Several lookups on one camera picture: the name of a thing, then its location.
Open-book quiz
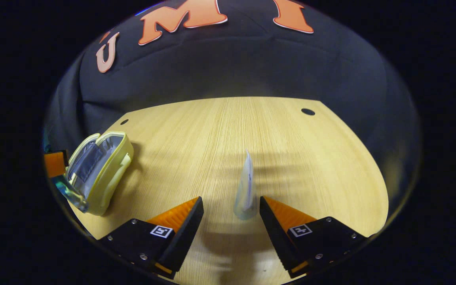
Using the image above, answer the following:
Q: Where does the pale yellow suitcase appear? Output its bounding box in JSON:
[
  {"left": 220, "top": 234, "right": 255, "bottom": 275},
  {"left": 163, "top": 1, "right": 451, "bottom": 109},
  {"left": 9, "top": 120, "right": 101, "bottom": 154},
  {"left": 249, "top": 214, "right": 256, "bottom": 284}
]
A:
[{"left": 65, "top": 131, "right": 135, "bottom": 217}]

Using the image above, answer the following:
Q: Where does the blue and white tube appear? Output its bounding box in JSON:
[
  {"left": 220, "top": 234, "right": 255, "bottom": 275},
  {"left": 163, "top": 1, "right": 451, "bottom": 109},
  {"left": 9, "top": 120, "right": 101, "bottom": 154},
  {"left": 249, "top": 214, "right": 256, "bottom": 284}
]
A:
[{"left": 234, "top": 149, "right": 258, "bottom": 220}]

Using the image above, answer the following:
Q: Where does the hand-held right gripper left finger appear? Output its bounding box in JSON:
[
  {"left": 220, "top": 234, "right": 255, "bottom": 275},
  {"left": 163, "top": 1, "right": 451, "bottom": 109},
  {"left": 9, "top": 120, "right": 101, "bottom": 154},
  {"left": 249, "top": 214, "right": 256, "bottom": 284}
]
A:
[{"left": 97, "top": 196, "right": 205, "bottom": 280}]

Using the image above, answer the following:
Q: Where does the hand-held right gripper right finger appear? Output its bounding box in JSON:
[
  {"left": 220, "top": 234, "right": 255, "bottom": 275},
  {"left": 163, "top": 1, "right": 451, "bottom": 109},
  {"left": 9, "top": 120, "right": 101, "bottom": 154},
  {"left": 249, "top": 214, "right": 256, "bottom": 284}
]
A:
[{"left": 259, "top": 196, "right": 369, "bottom": 279}]

